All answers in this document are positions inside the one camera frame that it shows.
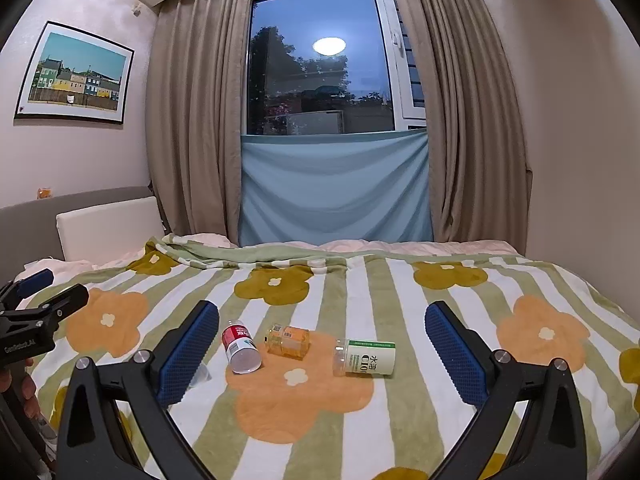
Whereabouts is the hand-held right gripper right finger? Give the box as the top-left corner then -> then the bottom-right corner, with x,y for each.
424,301 -> 588,480

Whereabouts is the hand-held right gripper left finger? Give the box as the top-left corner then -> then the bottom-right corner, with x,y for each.
56,300 -> 221,480

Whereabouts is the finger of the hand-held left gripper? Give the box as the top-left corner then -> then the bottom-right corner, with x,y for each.
0,268 -> 55,312
0,284 -> 90,322

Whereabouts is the red label plastic bottle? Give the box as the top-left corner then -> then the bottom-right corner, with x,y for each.
221,319 -> 263,375

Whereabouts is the green white label bottle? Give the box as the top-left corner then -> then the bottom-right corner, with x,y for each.
332,338 -> 397,377

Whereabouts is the small clear plastic cup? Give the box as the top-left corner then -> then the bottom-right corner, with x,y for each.
187,360 -> 213,389

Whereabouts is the person's left hand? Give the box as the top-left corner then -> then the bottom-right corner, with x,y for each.
0,358 -> 41,421

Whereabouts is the grey bed headboard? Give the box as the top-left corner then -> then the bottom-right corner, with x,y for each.
0,186 -> 162,286

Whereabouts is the white pillow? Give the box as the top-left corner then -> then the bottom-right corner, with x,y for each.
56,196 -> 166,262

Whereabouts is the flower striped blanket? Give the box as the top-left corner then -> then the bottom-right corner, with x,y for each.
15,240 -> 640,480

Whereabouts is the light blue cloth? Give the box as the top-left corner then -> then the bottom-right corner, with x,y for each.
239,127 -> 435,247

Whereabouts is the framed houses picture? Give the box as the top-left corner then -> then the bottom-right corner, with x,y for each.
13,21 -> 136,126

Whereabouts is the beige curtain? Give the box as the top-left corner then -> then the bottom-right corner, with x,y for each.
145,0 -> 254,249
392,0 -> 532,244

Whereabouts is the window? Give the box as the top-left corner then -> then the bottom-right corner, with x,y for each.
247,0 -> 429,136

